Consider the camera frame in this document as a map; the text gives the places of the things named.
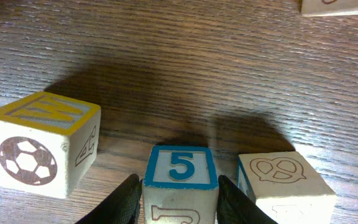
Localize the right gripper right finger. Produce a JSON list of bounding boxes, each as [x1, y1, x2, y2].
[[216, 175, 277, 224]]

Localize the red I wooden block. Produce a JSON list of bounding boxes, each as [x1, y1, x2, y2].
[[301, 0, 358, 17]]

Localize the yellow letter wooden block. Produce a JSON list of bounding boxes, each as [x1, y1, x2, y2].
[[0, 91, 101, 198]]

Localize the blue D wooden block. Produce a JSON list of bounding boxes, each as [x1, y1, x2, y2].
[[142, 145, 219, 224]]

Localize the plain pretzel wooden block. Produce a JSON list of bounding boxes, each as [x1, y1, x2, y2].
[[237, 151, 337, 223]]

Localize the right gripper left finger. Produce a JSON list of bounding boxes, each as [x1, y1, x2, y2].
[[76, 174, 142, 224]]

